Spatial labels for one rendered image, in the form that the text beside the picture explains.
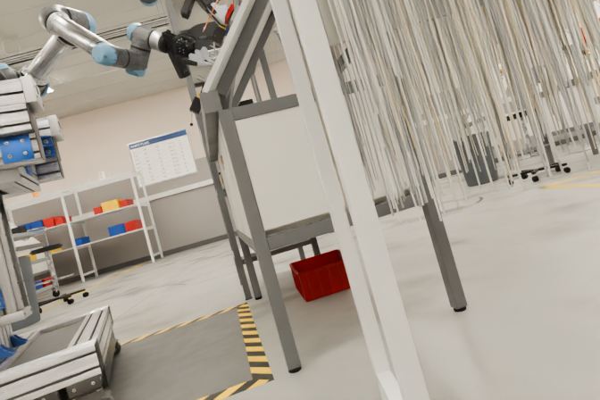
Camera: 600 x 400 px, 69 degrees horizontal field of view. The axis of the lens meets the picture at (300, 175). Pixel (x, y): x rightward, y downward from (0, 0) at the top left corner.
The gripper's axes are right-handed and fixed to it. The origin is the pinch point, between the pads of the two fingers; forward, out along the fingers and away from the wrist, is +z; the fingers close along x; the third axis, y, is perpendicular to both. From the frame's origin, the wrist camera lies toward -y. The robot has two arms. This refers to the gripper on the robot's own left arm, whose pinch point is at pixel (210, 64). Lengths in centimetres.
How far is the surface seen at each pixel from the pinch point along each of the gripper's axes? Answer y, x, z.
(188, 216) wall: -605, 378, -284
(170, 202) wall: -589, 380, -330
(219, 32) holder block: 10.3, 6.5, -0.4
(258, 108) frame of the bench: 8.2, -26.2, 33.5
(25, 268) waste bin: -283, 12, -202
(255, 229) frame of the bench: -16, -49, 47
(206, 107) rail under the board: 7.8, -34.4, 20.5
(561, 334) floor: -7, -48, 129
